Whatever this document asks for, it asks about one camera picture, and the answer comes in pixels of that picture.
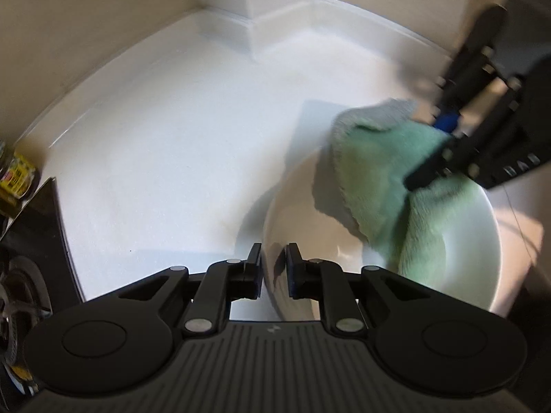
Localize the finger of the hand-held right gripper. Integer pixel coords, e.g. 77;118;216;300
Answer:
433;5;511;135
404;135;476;193

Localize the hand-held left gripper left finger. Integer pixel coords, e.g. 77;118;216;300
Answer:
117;243;262;339

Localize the black glass gas stove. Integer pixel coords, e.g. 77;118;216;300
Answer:
0;176;87;399

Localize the green cleaning cloth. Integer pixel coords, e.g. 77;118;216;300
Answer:
329;99;481;285

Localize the yellow label sauce jar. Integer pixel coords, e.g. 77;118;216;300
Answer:
0;141;39;216

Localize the metal stove burner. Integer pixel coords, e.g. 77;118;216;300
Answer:
0;256;53;396

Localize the white patterned bowl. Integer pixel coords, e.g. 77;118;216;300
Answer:
262;150;502;323

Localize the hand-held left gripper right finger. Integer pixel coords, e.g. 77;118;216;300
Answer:
286;243;432;337

